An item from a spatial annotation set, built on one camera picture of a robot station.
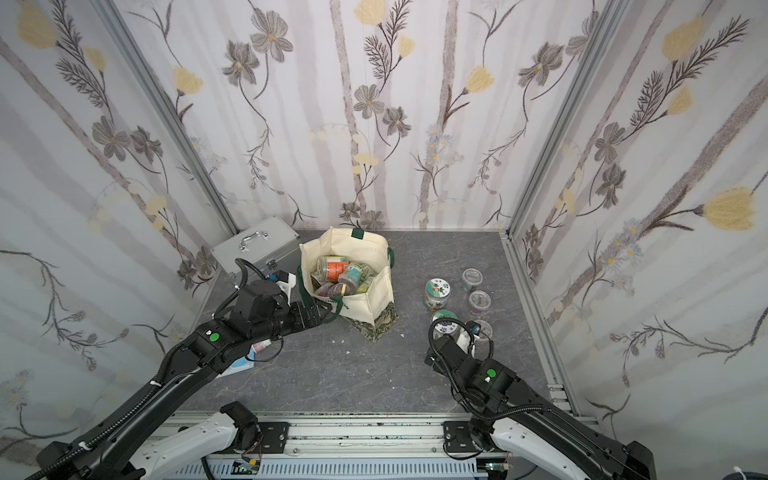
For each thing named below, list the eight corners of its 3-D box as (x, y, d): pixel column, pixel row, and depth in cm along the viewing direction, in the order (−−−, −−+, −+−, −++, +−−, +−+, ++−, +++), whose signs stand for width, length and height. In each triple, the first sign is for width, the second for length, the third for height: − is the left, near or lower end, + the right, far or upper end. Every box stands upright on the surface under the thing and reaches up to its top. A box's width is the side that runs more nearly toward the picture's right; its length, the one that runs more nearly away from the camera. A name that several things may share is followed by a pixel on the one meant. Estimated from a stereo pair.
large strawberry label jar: (425, 311, 100) (428, 298, 93) (423, 292, 105) (426, 278, 98) (447, 311, 100) (452, 298, 93) (445, 292, 105) (448, 278, 98)
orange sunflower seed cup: (468, 315, 98) (472, 307, 94) (465, 299, 102) (468, 290, 98) (488, 315, 98) (492, 307, 94) (484, 299, 102) (488, 290, 98)
